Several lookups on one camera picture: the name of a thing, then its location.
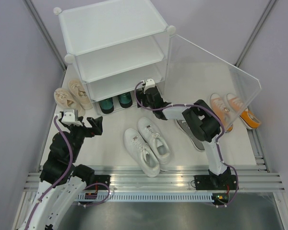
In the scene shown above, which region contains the orange canvas sneaker right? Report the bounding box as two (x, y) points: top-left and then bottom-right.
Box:
(226, 93), (261, 129)

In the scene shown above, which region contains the orange canvas sneaker left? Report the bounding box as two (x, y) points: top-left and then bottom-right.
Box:
(210, 93), (231, 127)

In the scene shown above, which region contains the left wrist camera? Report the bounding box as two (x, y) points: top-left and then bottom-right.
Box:
(55, 109), (79, 126)

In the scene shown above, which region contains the beige sneaker right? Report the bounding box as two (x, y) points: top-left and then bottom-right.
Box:
(68, 79), (93, 110)

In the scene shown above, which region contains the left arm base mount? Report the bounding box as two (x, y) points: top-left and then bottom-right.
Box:
(85, 175), (111, 192)

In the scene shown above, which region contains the white plastic shoe cabinet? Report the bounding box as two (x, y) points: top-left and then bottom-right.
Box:
(53, 0), (176, 115)

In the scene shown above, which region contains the orange canvas sneaker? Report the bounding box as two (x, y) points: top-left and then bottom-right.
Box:
(210, 93), (231, 127)
(226, 93), (261, 129)

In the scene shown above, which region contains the white sneaker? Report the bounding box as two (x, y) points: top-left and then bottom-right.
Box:
(123, 128), (160, 178)
(137, 117), (171, 165)

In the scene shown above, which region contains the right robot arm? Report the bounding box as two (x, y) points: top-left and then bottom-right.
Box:
(134, 86), (231, 189)

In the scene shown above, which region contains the translucent cabinet door panel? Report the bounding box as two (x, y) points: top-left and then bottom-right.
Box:
(164, 35), (262, 129)

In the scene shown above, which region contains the beige sneaker left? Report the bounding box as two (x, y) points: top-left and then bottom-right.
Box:
(54, 88), (85, 116)

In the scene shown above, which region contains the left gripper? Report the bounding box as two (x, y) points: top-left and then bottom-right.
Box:
(65, 116), (103, 161)

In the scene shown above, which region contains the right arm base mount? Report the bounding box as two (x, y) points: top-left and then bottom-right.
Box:
(194, 175), (238, 191)

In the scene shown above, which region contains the grey canvas sneaker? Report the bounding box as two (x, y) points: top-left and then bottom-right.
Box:
(175, 120), (204, 152)
(134, 89), (147, 107)

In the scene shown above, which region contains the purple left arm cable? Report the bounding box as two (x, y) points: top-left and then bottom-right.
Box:
(24, 115), (75, 228)

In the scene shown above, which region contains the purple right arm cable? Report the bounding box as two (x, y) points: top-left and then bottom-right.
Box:
(134, 81), (238, 207)

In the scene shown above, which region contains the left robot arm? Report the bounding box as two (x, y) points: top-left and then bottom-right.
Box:
(20, 114), (109, 230)

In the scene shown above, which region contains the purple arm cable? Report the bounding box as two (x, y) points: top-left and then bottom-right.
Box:
(24, 115), (75, 228)
(134, 81), (238, 207)

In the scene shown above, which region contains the green loafer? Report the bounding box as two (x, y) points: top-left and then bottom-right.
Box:
(99, 98), (114, 114)
(118, 92), (132, 108)

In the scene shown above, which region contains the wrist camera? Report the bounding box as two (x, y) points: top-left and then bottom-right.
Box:
(142, 79), (156, 91)
(55, 109), (79, 126)

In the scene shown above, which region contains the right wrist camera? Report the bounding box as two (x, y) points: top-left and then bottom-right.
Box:
(142, 79), (156, 91)

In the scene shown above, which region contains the beige sneaker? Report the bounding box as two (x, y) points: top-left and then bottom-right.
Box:
(54, 88), (85, 116)
(68, 79), (93, 110)

